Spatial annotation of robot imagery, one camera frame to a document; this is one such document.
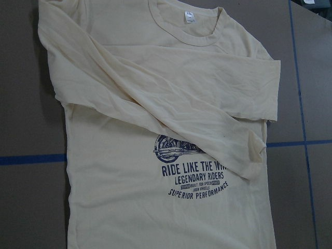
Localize beige long sleeve shirt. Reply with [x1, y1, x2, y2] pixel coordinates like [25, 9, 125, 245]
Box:
[38, 1, 281, 248]

